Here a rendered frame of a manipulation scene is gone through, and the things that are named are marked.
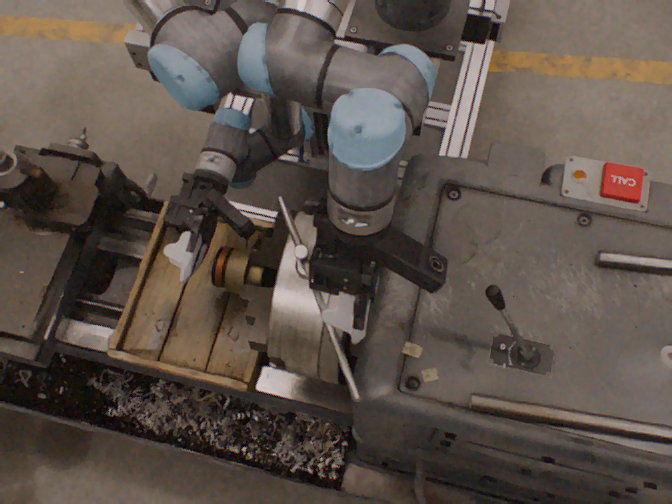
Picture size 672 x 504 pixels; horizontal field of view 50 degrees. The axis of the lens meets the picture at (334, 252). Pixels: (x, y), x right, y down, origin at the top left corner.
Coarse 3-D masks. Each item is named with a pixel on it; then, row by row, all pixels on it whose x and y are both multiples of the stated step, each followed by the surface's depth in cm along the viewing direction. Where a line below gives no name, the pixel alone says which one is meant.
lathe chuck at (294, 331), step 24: (312, 216) 119; (288, 240) 115; (312, 240) 115; (288, 264) 114; (288, 288) 113; (288, 312) 114; (312, 312) 113; (288, 336) 115; (312, 336) 114; (288, 360) 119; (312, 360) 117
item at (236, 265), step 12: (228, 252) 129; (240, 252) 128; (216, 264) 127; (228, 264) 127; (240, 264) 127; (216, 276) 128; (228, 276) 127; (240, 276) 126; (252, 276) 127; (264, 276) 132; (228, 288) 128; (240, 288) 127
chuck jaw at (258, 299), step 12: (252, 288) 127; (264, 288) 126; (240, 300) 127; (252, 300) 125; (264, 300) 125; (252, 312) 124; (264, 312) 124; (252, 324) 127; (264, 324) 123; (252, 336) 122; (264, 336) 122; (252, 348) 124; (264, 348) 123; (276, 360) 122
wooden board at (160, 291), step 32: (160, 224) 155; (224, 224) 156; (256, 224) 154; (160, 256) 154; (160, 288) 151; (192, 288) 151; (224, 288) 150; (128, 320) 148; (192, 320) 148; (224, 320) 148; (128, 352) 146; (160, 352) 146; (192, 352) 145; (224, 352) 145; (256, 352) 143; (224, 384) 140
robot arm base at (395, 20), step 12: (384, 0) 139; (396, 0) 135; (408, 0) 134; (420, 0) 134; (432, 0) 135; (444, 0) 137; (384, 12) 138; (396, 12) 136; (408, 12) 136; (420, 12) 136; (432, 12) 138; (444, 12) 138; (396, 24) 139; (408, 24) 138; (420, 24) 138; (432, 24) 139
